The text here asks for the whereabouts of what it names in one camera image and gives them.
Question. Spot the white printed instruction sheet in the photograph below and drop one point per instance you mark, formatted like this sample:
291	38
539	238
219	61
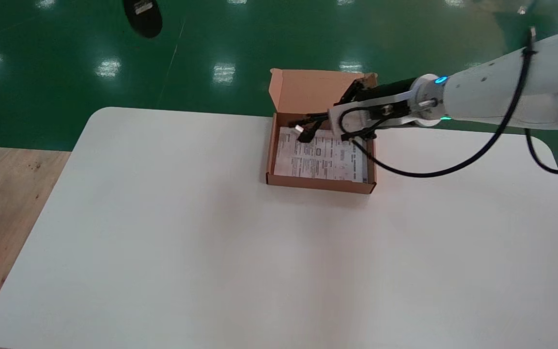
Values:
317	160

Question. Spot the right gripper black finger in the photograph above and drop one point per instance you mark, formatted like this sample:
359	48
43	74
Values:
320	117
330	132

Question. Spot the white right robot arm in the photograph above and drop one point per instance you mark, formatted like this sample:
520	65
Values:
492	92

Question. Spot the brown cardboard storage box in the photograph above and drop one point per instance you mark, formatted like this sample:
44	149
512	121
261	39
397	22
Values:
308	89

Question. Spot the right wrist grey camera box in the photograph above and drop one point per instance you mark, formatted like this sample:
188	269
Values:
400	103

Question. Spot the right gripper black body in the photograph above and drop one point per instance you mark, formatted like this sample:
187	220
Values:
385	88

